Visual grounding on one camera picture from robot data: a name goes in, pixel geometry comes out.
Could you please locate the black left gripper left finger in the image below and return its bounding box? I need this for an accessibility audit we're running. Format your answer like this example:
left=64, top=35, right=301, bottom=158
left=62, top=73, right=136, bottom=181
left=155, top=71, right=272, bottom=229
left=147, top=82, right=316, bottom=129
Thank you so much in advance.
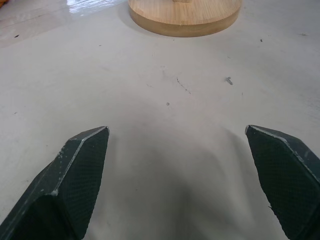
left=0, top=125, right=110, bottom=240

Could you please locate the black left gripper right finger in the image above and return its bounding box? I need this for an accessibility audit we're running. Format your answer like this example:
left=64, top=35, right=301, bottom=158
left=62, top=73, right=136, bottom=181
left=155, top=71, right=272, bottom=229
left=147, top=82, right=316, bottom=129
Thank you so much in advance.
left=244, top=124, right=320, bottom=240

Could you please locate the round wooden base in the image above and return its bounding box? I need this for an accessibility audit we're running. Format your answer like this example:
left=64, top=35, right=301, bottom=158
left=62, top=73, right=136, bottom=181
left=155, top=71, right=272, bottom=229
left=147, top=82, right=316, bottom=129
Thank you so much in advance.
left=127, top=0, right=243, bottom=38

